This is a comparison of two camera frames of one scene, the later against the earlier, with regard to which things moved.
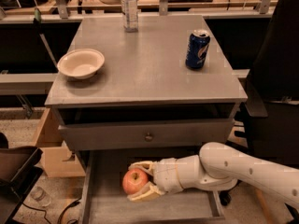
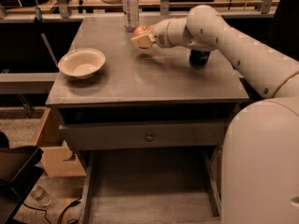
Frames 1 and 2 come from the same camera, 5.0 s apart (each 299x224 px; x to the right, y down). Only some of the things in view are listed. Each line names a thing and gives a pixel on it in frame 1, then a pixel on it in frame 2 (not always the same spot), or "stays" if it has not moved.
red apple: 135,179 to 142,30
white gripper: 164,175 to 160,34
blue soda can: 197,49 stays
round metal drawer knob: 149,138 stays
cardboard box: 58,161 stays
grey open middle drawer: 103,197 stays
